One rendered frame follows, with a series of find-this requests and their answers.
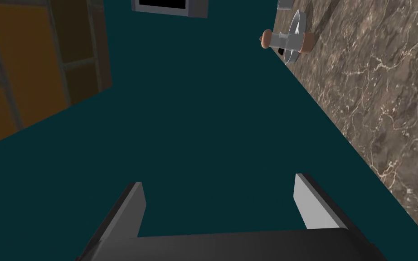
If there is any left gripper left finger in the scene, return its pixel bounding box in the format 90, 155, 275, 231
90, 181, 147, 247

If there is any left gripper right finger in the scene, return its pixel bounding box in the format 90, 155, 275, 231
293, 173, 356, 231

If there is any grey framed black screen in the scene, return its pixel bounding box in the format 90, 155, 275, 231
131, 0, 209, 19

